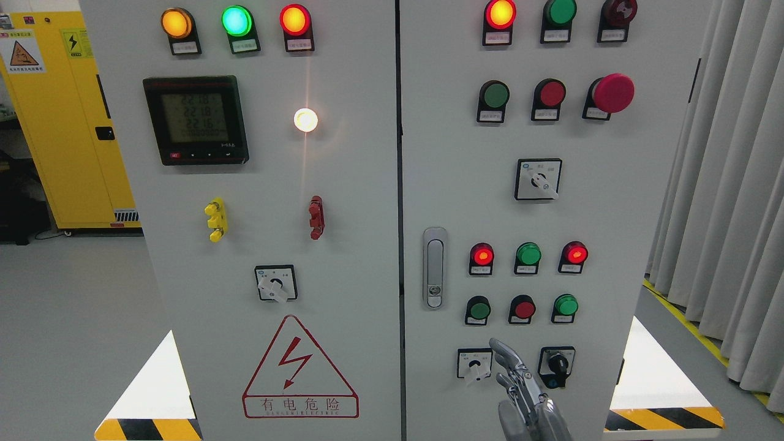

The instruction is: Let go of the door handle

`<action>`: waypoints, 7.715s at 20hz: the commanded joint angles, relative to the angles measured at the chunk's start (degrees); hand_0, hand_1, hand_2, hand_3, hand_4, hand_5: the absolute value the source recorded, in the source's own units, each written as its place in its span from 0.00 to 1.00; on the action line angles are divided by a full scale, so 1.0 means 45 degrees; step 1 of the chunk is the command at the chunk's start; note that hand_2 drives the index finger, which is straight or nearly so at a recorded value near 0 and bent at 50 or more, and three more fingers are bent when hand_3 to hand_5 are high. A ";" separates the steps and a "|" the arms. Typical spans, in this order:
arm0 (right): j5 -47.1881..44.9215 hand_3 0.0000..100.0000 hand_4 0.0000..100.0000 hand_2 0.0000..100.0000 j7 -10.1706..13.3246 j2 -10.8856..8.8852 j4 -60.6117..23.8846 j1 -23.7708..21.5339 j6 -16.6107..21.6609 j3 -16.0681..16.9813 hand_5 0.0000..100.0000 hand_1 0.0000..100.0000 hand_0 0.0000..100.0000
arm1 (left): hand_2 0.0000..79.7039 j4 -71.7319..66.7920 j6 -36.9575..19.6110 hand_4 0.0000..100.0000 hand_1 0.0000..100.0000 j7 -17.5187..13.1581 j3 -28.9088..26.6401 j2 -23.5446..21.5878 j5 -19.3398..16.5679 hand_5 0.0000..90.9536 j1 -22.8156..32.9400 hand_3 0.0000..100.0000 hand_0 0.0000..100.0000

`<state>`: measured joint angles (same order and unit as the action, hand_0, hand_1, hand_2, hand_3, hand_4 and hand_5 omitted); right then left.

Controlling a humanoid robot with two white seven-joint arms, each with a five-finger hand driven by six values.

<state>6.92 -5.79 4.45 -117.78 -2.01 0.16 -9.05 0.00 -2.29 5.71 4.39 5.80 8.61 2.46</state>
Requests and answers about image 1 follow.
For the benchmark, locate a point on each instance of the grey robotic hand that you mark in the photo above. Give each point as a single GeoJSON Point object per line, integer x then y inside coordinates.
{"type": "Point", "coordinates": [528, 413]}

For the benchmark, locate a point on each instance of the silver cabinet door handle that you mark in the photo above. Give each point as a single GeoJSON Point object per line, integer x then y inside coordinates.
{"type": "Point", "coordinates": [434, 240]}

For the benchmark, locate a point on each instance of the red push button lower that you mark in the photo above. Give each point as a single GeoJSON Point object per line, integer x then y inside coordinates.
{"type": "Point", "coordinates": [522, 309]}

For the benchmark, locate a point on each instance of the red push button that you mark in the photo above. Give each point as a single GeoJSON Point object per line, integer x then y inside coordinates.
{"type": "Point", "coordinates": [547, 99]}
{"type": "Point", "coordinates": [522, 309]}

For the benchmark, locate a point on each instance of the green push button lower right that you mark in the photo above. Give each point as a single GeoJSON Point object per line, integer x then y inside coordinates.
{"type": "Point", "coordinates": [564, 309]}

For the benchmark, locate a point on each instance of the green push button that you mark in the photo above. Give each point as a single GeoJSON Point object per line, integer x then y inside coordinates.
{"type": "Point", "coordinates": [477, 311]}
{"type": "Point", "coordinates": [492, 101]}
{"type": "Point", "coordinates": [564, 309]}

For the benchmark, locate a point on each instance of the green push button lower left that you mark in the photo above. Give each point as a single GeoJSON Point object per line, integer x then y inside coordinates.
{"type": "Point", "coordinates": [477, 311]}

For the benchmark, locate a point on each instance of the green light middle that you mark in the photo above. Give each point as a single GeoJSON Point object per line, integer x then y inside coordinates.
{"type": "Point", "coordinates": [527, 259]}

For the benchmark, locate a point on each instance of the red lit light middle left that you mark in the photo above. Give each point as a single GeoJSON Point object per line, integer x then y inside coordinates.
{"type": "Point", "coordinates": [481, 260]}

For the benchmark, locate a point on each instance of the red lit light middle right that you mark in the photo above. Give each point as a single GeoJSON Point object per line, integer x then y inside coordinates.
{"type": "Point", "coordinates": [573, 257]}

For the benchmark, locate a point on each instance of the red electric hazard sticker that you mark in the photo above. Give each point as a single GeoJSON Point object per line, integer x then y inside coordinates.
{"type": "Point", "coordinates": [295, 378]}

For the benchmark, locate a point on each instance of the grey curtain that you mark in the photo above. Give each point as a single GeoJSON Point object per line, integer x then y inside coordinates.
{"type": "Point", "coordinates": [718, 250]}

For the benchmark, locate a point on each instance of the grey electrical control cabinet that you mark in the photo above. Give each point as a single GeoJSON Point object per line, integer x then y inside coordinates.
{"type": "Point", "coordinates": [398, 150]}

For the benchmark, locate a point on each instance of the red terminal connector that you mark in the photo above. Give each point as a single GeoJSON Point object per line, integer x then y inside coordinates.
{"type": "Point", "coordinates": [317, 217]}

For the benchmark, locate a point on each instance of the red push button upper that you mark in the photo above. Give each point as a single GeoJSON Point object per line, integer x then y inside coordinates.
{"type": "Point", "coordinates": [547, 99]}

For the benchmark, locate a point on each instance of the green push button upper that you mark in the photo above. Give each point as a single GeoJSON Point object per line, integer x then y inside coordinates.
{"type": "Point", "coordinates": [492, 101]}

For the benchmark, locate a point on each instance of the red emergency stop button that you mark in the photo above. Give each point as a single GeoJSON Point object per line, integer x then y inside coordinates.
{"type": "Point", "coordinates": [608, 95]}

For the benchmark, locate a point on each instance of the yellow terminal connector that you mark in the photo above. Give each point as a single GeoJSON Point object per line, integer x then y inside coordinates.
{"type": "Point", "coordinates": [217, 219]}

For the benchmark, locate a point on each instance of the white lit indicator light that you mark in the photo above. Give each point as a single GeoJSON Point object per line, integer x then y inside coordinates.
{"type": "Point", "coordinates": [305, 120]}

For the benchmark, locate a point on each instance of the green indicator top right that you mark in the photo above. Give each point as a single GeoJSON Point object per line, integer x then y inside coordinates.
{"type": "Point", "coordinates": [556, 21]}

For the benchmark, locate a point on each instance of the red lit indicator top right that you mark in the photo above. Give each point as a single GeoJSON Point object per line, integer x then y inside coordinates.
{"type": "Point", "coordinates": [498, 19]}

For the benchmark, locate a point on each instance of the dark red buzzer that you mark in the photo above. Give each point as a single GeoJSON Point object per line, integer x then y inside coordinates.
{"type": "Point", "coordinates": [615, 19]}

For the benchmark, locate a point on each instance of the black digital power meter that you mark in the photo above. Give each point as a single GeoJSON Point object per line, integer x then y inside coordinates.
{"type": "Point", "coordinates": [197, 120]}

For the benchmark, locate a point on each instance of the red lit indicator light left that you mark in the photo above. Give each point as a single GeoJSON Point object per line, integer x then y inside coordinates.
{"type": "Point", "coordinates": [296, 24]}

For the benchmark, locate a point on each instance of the green lit indicator light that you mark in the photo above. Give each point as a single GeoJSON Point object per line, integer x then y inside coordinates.
{"type": "Point", "coordinates": [240, 29]}

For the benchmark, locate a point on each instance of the orange indicator light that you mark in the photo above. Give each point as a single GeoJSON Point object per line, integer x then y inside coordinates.
{"type": "Point", "coordinates": [181, 31]}

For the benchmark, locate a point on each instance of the yellow safety cabinet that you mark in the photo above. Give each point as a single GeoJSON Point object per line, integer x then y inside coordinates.
{"type": "Point", "coordinates": [54, 84]}

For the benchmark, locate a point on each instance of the black key selector switch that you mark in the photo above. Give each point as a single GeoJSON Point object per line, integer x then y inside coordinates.
{"type": "Point", "coordinates": [555, 365]}

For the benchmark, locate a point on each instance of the lower white rotary switch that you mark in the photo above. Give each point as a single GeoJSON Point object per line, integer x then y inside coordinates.
{"type": "Point", "coordinates": [474, 365]}

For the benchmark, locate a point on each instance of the white rotary switch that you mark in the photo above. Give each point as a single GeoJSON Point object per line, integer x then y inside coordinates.
{"type": "Point", "coordinates": [474, 365]}
{"type": "Point", "coordinates": [276, 283]}

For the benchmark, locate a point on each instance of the upper right rotary switch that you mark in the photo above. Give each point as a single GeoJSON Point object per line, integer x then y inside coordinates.
{"type": "Point", "coordinates": [538, 179]}

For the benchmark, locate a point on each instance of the left white rotary switch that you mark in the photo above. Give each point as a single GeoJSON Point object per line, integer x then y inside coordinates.
{"type": "Point", "coordinates": [276, 283]}

